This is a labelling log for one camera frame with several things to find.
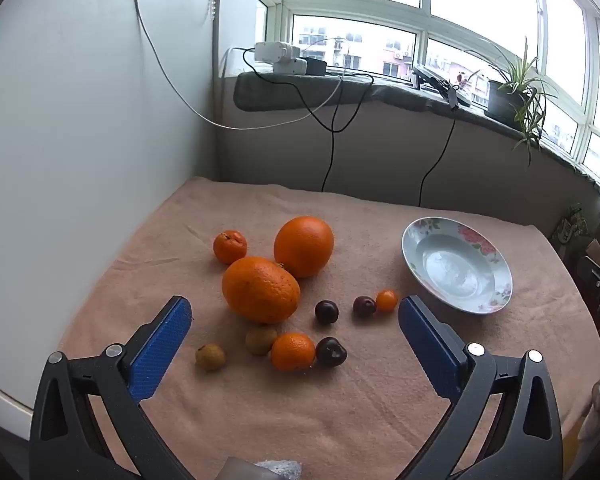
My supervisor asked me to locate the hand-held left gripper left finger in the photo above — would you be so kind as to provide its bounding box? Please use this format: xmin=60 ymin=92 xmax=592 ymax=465
xmin=28 ymin=296 xmax=196 ymax=480

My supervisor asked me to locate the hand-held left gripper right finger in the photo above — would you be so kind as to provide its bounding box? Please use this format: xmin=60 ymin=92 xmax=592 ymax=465
xmin=398 ymin=295 xmax=564 ymax=480

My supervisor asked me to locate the small brown round fruit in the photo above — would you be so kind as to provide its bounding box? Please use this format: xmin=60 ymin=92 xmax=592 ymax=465
xmin=195 ymin=343 xmax=226 ymax=373
xmin=245 ymin=325 xmax=279 ymax=356

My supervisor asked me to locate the tiny orange kumquat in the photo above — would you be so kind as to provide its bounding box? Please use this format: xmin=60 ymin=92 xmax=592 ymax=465
xmin=375 ymin=289 xmax=399 ymax=313

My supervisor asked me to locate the floral white plate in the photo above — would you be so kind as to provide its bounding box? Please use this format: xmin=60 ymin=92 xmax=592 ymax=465
xmin=401 ymin=217 xmax=514 ymax=315

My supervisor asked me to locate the large bumpy orange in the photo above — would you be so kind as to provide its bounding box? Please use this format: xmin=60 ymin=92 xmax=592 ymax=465
xmin=221 ymin=256 xmax=301 ymax=324

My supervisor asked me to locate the mandarin with dimpled stem end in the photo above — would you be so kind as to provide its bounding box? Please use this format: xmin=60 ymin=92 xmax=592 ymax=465
xmin=213 ymin=230 xmax=248 ymax=265

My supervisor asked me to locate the mandarin with twig stem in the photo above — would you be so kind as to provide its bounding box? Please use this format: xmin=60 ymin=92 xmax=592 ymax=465
xmin=270 ymin=332 xmax=316 ymax=372

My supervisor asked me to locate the large smooth orange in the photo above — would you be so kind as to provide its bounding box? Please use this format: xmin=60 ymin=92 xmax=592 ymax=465
xmin=274 ymin=216 xmax=335 ymax=279

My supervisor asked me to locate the peach towel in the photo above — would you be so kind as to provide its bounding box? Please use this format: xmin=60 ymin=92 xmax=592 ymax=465
xmin=57 ymin=176 xmax=600 ymax=480

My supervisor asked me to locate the green package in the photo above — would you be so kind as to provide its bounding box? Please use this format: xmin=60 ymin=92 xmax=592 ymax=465
xmin=555 ymin=205 xmax=591 ymax=246

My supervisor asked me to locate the cardboard box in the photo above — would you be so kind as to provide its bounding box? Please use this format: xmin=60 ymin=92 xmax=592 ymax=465
xmin=582 ymin=239 xmax=600 ymax=281

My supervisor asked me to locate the white cabinet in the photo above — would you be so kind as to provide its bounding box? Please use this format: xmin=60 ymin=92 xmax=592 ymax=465
xmin=0 ymin=0 xmax=218 ymax=421

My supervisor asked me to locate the potted spider plant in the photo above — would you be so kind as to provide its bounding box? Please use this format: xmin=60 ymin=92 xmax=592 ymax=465
xmin=462 ymin=37 xmax=556 ymax=166

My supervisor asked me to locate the black electronic device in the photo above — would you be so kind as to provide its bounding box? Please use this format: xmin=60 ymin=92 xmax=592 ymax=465
xmin=412 ymin=65 xmax=471 ymax=108

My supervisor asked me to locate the grey sill cloth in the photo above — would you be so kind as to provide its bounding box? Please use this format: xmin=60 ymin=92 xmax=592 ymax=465
xmin=232 ymin=71 xmax=600 ymax=191

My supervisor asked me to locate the white power adapter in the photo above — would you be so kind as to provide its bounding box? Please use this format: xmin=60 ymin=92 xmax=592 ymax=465
xmin=254 ymin=41 xmax=301 ymax=63
xmin=272 ymin=57 xmax=308 ymax=75

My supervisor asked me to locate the black cable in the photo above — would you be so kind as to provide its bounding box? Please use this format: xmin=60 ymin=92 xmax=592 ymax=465
xmin=419 ymin=92 xmax=458 ymax=207
xmin=241 ymin=47 xmax=376 ymax=193

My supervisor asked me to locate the white window frame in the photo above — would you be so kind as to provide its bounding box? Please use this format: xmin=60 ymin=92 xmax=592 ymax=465
xmin=256 ymin=0 xmax=600 ymax=193

